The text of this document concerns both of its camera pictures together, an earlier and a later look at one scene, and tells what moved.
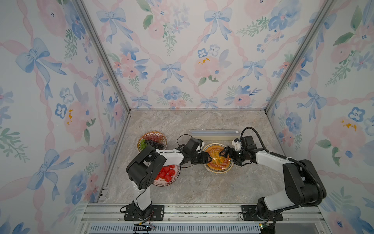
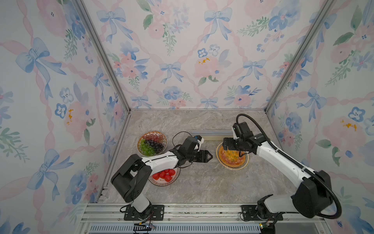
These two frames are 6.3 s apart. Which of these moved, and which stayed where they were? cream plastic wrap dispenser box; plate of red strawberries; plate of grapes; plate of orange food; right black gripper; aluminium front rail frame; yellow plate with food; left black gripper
Moved: right black gripper; yellow plate with food; plate of orange food
Stayed: aluminium front rail frame; left black gripper; cream plastic wrap dispenser box; plate of red strawberries; plate of grapes
